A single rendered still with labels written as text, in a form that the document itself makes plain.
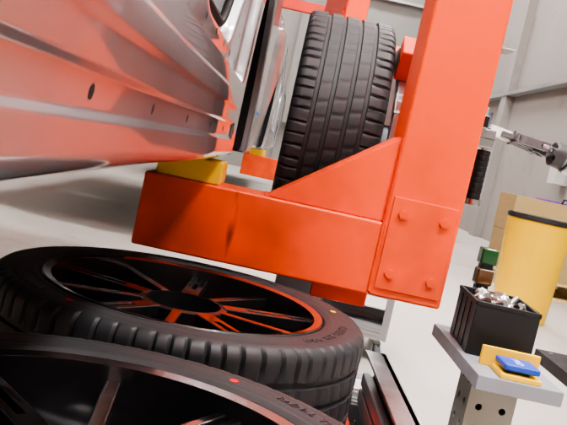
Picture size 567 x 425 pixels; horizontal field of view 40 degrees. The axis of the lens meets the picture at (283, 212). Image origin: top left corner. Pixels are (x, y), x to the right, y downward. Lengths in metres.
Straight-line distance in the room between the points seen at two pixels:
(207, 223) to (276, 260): 0.17
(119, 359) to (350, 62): 1.17
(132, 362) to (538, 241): 4.45
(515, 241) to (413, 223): 3.65
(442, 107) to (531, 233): 3.62
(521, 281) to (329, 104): 3.55
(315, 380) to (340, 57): 0.98
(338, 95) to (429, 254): 0.47
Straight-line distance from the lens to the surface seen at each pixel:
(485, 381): 1.55
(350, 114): 1.88
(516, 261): 5.28
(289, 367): 1.15
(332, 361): 1.22
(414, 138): 1.66
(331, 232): 1.65
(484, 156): 2.08
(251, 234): 1.65
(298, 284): 2.19
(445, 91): 1.68
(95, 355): 0.96
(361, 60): 1.95
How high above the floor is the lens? 0.79
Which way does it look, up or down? 5 degrees down
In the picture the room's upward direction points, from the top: 12 degrees clockwise
